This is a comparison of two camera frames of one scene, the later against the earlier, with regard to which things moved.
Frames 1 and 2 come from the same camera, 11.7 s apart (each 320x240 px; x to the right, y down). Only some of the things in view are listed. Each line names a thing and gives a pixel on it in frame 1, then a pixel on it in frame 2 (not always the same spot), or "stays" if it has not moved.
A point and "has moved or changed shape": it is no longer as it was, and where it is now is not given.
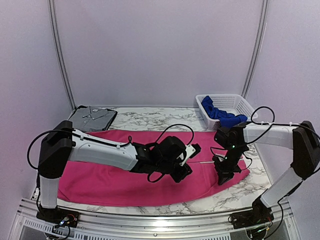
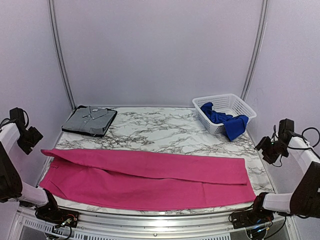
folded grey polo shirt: (90, 119) stays
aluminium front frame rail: (26, 224) stays
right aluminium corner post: (259, 49) stays
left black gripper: (179, 177) -> (37, 136)
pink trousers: (98, 185) has moved or changed shape
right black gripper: (224, 174) -> (262, 144)
